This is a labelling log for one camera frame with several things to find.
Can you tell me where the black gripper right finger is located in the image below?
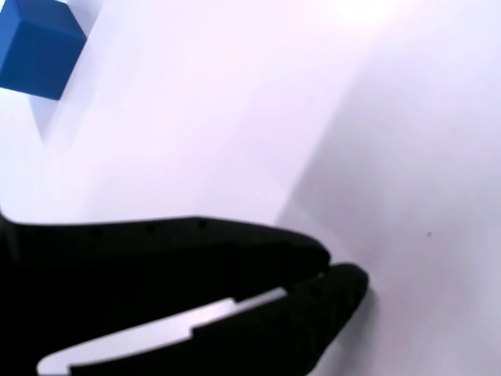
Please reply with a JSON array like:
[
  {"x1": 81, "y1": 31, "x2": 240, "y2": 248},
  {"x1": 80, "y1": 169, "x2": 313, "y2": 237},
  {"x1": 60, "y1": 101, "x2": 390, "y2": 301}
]
[{"x1": 68, "y1": 262, "x2": 370, "y2": 376}]

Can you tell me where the blue block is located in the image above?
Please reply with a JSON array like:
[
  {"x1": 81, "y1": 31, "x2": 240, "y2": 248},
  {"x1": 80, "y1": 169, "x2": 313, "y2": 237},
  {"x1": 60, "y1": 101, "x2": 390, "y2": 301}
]
[{"x1": 0, "y1": 0, "x2": 88, "y2": 102}]

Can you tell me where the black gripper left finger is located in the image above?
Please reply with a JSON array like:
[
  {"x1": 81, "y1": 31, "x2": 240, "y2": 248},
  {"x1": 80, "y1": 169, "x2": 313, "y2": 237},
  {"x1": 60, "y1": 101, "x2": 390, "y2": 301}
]
[{"x1": 0, "y1": 214, "x2": 332, "y2": 376}]

